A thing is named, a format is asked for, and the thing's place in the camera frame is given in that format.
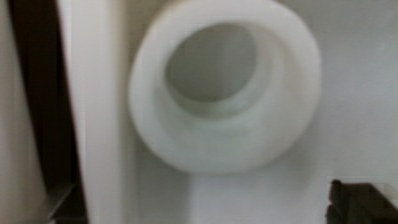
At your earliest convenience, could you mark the white U-shaped fence obstacle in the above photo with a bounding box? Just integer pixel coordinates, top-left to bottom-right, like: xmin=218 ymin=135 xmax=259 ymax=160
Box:
xmin=0 ymin=0 xmax=44 ymax=224

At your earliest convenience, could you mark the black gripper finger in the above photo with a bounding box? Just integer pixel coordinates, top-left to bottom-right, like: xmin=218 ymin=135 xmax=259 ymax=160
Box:
xmin=325 ymin=180 xmax=398 ymax=224

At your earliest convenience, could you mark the white square tabletop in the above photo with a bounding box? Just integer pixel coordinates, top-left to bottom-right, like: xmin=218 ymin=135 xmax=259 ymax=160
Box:
xmin=56 ymin=0 xmax=398 ymax=224

